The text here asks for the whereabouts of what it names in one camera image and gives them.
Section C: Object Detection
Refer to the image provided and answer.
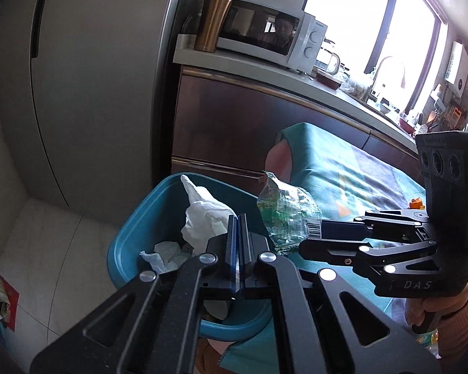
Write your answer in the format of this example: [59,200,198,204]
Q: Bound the glass electric kettle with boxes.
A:
[316,39,342,74]

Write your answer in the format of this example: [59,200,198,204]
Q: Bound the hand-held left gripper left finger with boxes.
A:
[29,214,242,374]

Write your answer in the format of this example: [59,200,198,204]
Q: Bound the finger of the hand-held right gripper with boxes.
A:
[298,237,441,297]
[320,209,438,242]

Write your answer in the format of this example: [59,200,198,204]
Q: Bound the blue trash bin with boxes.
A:
[106,172,274,340]

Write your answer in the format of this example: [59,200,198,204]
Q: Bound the clear green plastic wrapper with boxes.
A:
[256,170,324,249]

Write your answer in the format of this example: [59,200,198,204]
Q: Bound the turquoise grey printed cloth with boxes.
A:
[218,122,430,374]

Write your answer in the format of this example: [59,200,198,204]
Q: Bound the dark brown base cabinets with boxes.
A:
[171,66,427,200]

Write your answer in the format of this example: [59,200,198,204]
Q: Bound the red food container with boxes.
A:
[315,69,343,87]

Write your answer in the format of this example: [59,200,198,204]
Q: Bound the white water heater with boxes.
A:
[445,41,468,96]

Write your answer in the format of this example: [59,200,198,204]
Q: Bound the clear plastic bag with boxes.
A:
[341,73,372,100]

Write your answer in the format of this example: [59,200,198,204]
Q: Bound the crumpled white tissue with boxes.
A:
[139,241,192,274]

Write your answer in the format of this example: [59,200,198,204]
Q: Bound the white tissue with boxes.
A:
[180,174,239,257]
[139,241,192,274]

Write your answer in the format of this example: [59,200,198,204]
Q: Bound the steel kitchen faucet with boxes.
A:
[372,55,407,100]

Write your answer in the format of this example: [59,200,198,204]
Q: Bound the white microwave oven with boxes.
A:
[214,0,329,75]

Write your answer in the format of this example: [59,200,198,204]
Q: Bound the person's right forearm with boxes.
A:
[429,276,468,360]

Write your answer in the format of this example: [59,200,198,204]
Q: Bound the kitchen window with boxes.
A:
[302,0,450,114]

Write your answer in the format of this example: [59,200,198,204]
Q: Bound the person's right hand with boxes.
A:
[403,297,427,328]

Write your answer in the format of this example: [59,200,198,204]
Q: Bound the copper tumbler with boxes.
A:
[194,0,234,53]

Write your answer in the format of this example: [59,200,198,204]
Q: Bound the grey refrigerator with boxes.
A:
[0,0,193,212]

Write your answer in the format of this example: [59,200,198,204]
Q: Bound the hanging utensil rack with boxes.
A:
[432,86,468,134]

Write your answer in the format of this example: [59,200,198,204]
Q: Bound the pink plastic table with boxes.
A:
[264,139,294,178]

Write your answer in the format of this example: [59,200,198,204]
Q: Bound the red paper sheet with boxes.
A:
[0,269,20,333]

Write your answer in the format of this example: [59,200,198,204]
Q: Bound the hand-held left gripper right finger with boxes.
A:
[239,213,441,374]

